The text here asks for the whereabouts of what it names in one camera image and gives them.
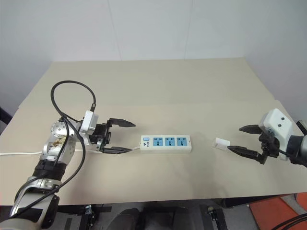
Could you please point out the dark blue bar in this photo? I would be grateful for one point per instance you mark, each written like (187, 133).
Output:
(4, 116)

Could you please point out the white blue power strip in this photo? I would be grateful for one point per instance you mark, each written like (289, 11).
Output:
(168, 143)

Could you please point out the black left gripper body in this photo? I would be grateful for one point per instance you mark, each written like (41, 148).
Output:
(100, 134)

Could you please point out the black metal bracket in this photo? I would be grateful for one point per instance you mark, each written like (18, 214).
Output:
(217, 218)

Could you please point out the black metal frame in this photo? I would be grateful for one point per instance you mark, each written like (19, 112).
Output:
(84, 215)

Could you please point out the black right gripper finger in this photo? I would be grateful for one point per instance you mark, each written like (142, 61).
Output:
(250, 129)
(244, 152)

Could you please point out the white plug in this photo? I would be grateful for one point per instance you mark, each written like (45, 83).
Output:
(221, 143)

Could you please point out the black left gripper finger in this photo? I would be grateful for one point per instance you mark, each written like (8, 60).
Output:
(117, 150)
(122, 123)

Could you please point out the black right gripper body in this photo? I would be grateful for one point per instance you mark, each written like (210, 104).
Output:
(269, 145)

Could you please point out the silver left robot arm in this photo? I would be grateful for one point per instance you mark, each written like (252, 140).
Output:
(55, 147)

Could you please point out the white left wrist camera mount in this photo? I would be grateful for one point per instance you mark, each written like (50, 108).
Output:
(88, 122)

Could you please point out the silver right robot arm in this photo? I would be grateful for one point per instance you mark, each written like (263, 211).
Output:
(298, 148)

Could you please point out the black table frame bar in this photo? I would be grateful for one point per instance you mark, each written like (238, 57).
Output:
(249, 200)

